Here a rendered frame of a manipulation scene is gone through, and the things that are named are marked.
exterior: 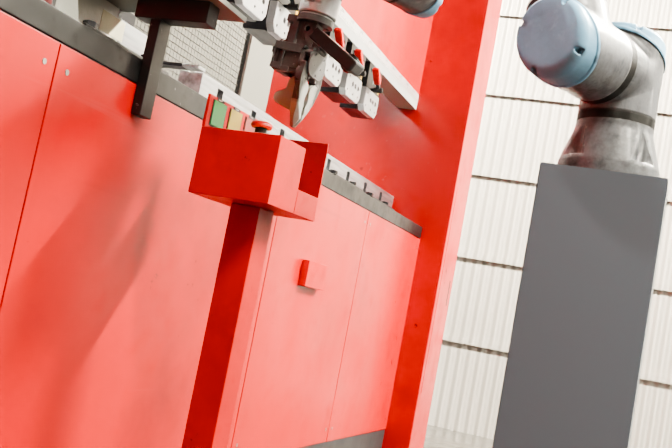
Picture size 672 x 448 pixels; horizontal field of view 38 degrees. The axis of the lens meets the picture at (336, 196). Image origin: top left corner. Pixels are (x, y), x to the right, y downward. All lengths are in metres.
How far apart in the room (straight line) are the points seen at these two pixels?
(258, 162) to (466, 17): 2.35
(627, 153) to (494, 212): 3.81
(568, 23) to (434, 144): 2.45
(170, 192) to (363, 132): 2.07
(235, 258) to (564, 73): 0.69
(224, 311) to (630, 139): 0.75
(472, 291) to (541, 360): 3.82
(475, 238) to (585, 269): 3.85
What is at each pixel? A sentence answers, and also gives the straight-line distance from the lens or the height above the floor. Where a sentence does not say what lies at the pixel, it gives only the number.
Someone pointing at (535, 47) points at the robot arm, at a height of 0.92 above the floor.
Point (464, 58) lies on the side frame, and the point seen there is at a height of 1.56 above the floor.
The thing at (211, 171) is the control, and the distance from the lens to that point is 1.71.
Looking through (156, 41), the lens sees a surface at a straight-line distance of 1.77.
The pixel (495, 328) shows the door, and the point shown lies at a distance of 5.21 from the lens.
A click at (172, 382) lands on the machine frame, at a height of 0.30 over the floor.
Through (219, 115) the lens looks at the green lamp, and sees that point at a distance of 1.78.
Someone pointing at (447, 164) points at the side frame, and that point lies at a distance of 3.78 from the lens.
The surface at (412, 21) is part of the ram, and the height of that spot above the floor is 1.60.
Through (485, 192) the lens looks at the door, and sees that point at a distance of 5.29.
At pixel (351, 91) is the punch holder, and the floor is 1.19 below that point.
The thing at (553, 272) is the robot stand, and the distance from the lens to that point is 1.43.
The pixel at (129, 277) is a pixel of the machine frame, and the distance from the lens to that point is 1.83.
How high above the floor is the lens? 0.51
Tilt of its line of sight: 6 degrees up
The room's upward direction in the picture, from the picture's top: 11 degrees clockwise
